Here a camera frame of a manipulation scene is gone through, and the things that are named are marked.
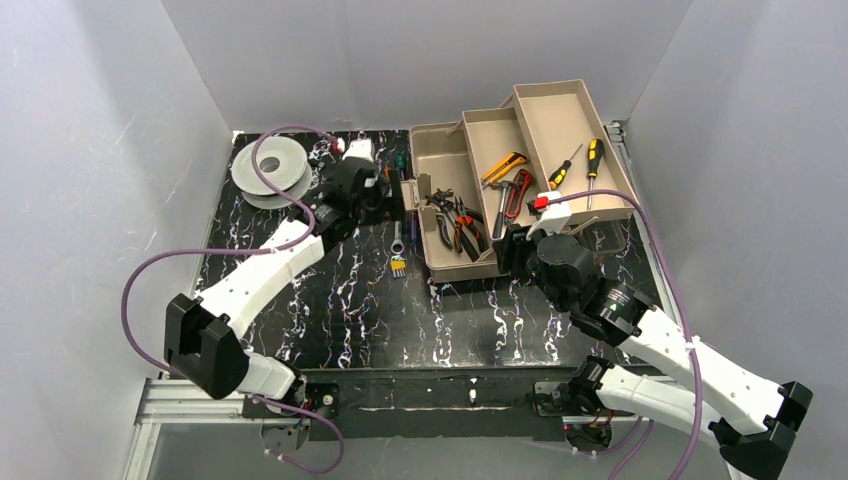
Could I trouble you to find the red and black utility knife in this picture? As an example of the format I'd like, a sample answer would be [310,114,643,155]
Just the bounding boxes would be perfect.
[506,169,534,223]

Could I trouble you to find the black handled cutters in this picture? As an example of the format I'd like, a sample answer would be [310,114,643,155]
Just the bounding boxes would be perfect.
[425,188,463,254]

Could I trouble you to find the yellow utility knife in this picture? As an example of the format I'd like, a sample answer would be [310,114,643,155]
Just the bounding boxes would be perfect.
[480,151,528,187]

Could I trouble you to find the yellow black short screwdriver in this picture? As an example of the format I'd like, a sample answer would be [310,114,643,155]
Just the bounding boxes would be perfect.
[548,144,583,190]

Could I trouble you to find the beige translucent plastic toolbox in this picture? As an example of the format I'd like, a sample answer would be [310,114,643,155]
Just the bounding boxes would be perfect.
[403,79,634,283]

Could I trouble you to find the yellow black long screwdriver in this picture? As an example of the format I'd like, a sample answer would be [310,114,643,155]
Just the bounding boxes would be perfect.
[587,138,605,191]

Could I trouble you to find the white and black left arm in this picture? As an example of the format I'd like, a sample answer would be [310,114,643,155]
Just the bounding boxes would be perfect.
[164,157,405,404]

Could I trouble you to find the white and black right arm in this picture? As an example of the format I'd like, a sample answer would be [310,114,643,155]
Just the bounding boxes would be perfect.
[494,225,813,479]

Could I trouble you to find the silver combination wrench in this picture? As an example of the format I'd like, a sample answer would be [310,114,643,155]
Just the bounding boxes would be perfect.
[390,220,405,256]

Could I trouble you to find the yellow hex key set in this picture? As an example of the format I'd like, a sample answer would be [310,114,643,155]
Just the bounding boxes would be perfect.
[389,255,407,279]

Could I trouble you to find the white filament spool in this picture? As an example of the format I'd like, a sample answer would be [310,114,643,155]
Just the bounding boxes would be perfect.
[230,136,313,210]

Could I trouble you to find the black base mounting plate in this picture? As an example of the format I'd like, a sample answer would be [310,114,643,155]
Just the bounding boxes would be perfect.
[239,365,639,441]

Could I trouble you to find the blue handled screwdriver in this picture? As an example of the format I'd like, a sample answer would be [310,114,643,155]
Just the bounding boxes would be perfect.
[409,210,420,248]

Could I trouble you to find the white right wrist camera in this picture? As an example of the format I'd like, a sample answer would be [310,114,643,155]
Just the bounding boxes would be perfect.
[526,191,572,242]

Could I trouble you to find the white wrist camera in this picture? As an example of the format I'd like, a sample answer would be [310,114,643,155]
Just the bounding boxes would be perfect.
[336,137,375,168]
[526,191,572,242]

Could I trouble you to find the green handled screwdriver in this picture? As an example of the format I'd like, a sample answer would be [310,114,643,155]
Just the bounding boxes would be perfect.
[393,151,408,176]

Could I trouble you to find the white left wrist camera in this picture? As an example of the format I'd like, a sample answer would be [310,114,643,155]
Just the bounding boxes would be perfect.
[336,137,375,168]

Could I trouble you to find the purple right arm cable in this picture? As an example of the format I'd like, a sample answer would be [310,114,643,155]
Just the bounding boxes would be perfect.
[543,188,705,480]

